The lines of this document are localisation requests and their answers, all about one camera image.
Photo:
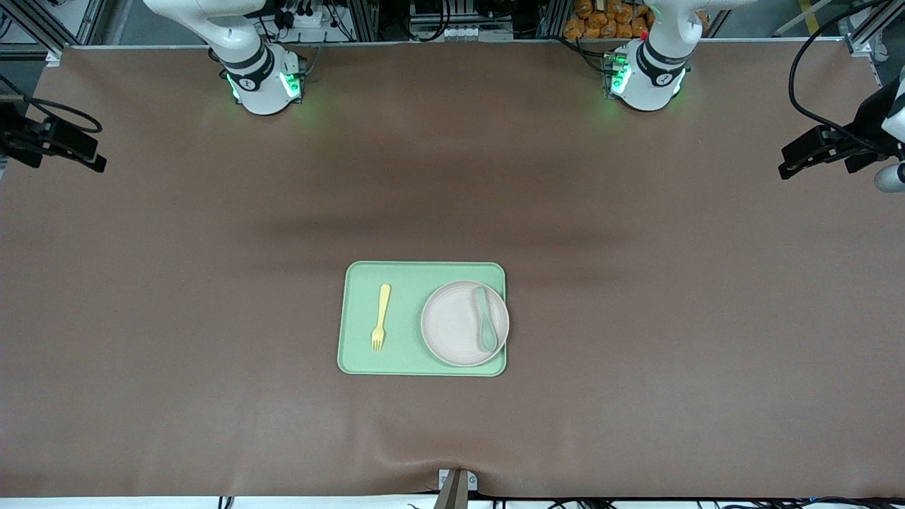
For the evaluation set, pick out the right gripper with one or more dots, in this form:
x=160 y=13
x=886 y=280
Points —
x=15 y=136

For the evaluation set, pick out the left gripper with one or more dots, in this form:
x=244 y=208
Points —
x=864 y=138

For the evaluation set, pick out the yellow plastic fork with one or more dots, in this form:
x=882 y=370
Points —
x=382 y=311

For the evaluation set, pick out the mint green plastic spoon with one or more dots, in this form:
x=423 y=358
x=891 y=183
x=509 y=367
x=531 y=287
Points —
x=486 y=332

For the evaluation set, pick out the round white plate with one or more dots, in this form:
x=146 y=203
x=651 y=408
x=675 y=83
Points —
x=452 y=325

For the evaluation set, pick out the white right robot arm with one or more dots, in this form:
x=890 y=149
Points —
x=258 y=78

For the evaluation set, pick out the brown table mat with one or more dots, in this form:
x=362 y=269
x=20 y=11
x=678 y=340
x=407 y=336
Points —
x=636 y=318

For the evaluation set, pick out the pile of orange objects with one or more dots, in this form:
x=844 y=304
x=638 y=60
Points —
x=608 y=18

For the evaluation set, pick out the white power strip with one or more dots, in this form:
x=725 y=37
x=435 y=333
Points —
x=304 y=18

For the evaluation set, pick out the white connector block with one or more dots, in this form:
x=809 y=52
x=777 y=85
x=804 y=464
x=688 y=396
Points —
x=461 y=32

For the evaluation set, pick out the mint green rectangular tray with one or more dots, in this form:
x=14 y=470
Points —
x=403 y=360

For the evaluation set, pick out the aluminium frame structure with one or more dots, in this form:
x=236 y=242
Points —
x=364 y=18

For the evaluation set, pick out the metal edge bracket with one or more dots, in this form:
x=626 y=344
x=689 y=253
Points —
x=456 y=488

